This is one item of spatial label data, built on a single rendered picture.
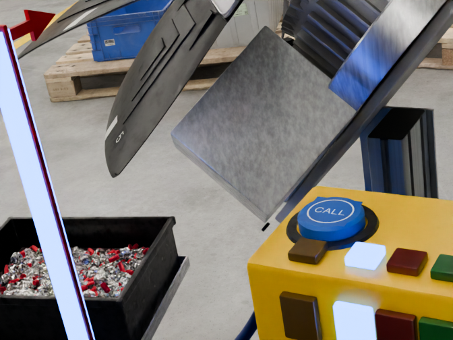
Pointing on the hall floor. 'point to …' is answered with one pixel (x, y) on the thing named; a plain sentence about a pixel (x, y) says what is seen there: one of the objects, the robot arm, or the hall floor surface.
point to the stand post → (400, 154)
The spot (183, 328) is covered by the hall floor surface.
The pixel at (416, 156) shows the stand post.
